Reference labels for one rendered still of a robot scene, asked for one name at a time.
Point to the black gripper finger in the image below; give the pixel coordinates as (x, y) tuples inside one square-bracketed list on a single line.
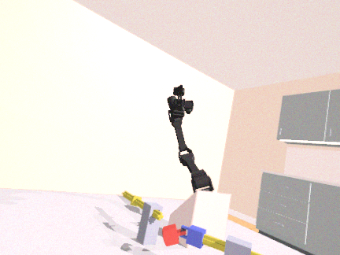
[(178, 108), (179, 89)]

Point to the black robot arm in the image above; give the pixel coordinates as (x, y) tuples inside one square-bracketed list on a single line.
[(199, 178)]

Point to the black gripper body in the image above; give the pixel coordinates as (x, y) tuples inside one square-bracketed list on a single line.
[(179, 115)]

